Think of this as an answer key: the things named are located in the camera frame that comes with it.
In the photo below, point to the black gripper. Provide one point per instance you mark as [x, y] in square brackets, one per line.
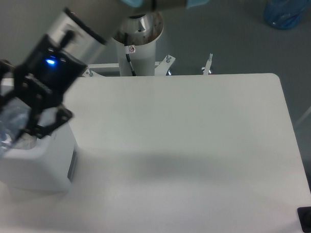
[48, 71]

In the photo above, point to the crushed clear plastic bottle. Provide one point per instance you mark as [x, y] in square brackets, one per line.
[13, 118]

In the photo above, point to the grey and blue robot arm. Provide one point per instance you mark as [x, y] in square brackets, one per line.
[94, 23]

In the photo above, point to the white trash can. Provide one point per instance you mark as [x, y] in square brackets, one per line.
[41, 164]

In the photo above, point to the blue plastic bag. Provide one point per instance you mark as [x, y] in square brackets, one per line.
[284, 14]

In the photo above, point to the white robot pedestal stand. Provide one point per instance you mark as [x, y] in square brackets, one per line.
[135, 43]

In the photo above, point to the black clamp mount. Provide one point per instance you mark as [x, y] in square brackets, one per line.
[304, 214]

